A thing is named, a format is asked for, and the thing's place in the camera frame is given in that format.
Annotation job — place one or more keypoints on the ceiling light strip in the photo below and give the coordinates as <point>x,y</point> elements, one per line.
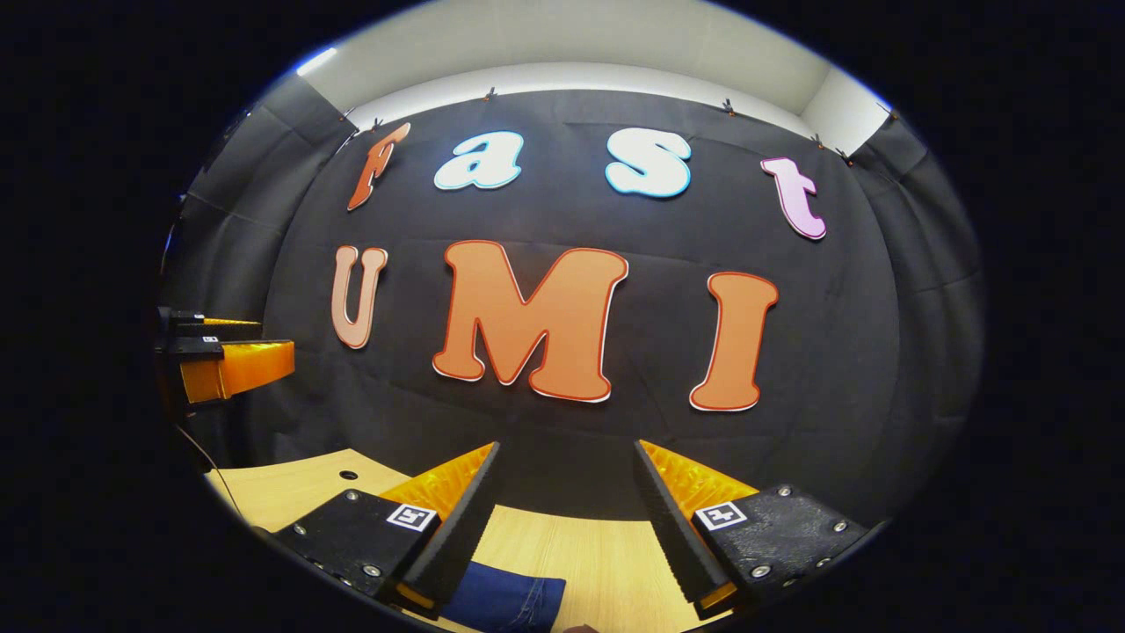
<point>316,61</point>

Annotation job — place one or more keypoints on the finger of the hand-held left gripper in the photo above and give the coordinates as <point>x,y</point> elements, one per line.
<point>246,369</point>
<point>228,328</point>

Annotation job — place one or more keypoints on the blue jeans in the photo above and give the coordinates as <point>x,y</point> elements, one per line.
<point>510,598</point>

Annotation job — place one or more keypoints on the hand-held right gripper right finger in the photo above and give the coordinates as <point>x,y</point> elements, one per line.
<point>677,536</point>

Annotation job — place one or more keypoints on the black backdrop cloth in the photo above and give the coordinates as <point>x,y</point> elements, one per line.
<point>659,422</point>

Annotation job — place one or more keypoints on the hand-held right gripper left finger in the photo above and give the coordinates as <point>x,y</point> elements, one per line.
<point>457,536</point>

